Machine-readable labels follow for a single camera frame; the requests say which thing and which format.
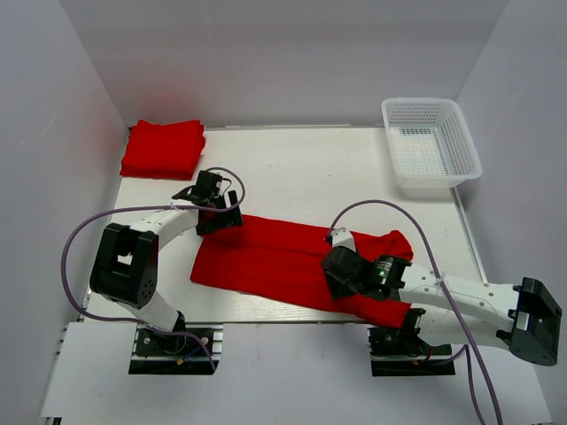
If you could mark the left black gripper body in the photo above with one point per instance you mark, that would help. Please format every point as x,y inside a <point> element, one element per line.
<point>218,201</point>

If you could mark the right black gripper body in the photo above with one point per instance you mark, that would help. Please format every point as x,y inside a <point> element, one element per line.
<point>339,289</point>

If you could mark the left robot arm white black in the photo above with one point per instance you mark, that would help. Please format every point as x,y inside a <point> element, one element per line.
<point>126,266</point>

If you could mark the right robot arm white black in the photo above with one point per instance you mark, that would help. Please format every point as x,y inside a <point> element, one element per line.
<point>523,319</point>

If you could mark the folded red t shirt stack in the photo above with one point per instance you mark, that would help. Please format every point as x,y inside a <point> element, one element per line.
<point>169,152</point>

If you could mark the white plastic basket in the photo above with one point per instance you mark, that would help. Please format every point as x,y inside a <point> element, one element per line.
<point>429,143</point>

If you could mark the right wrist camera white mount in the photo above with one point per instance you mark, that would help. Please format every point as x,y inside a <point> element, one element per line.
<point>341,237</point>

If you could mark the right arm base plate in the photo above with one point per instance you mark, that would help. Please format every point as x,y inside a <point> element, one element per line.
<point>393,354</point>

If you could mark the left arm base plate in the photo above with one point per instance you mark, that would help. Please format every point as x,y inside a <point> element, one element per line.
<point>156,354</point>

